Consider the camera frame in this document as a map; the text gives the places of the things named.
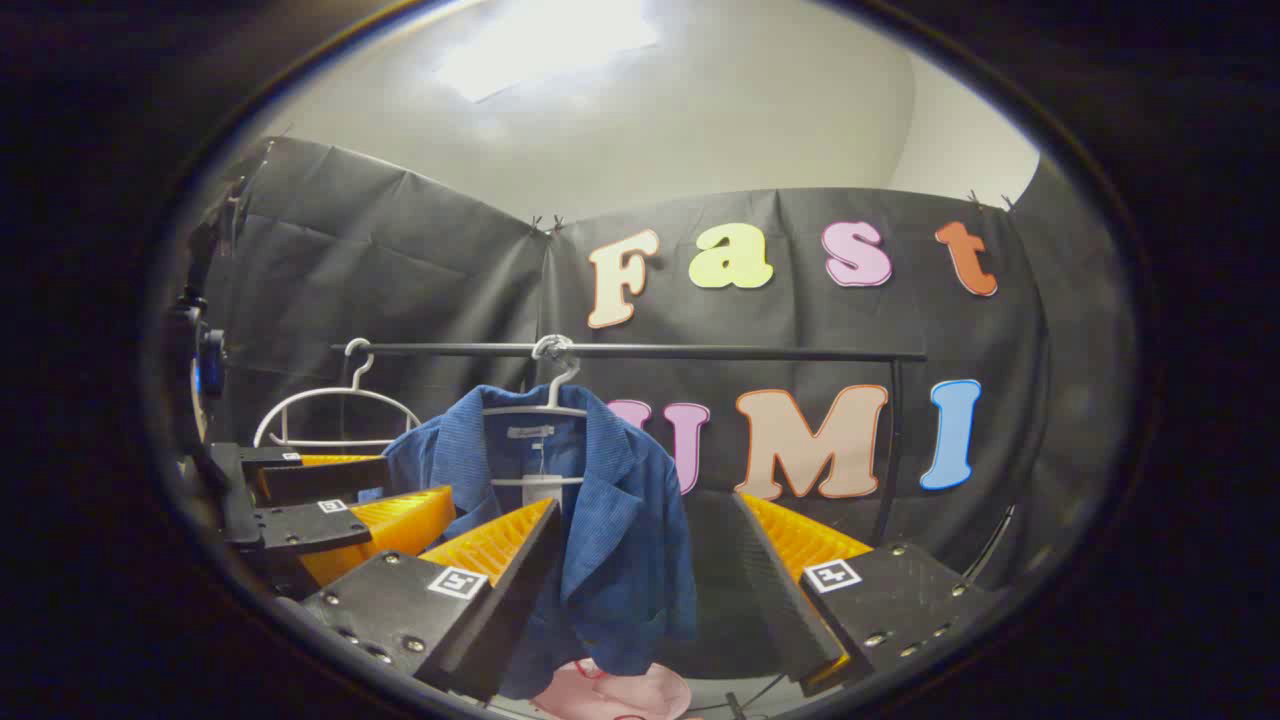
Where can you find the white slim clothes hanger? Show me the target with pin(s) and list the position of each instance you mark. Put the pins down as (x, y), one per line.
(345, 391)

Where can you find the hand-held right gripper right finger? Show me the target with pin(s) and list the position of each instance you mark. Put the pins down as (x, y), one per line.
(790, 600)

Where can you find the black clothes rail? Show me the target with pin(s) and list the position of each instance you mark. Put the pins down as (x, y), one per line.
(700, 351)

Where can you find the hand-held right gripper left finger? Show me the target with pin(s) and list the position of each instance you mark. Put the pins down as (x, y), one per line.
(500, 610)

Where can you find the white ribbed clothes hanger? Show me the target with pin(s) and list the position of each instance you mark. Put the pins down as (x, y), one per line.
(530, 410)

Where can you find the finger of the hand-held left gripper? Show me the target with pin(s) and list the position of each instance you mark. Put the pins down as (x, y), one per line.
(310, 527)
(320, 482)

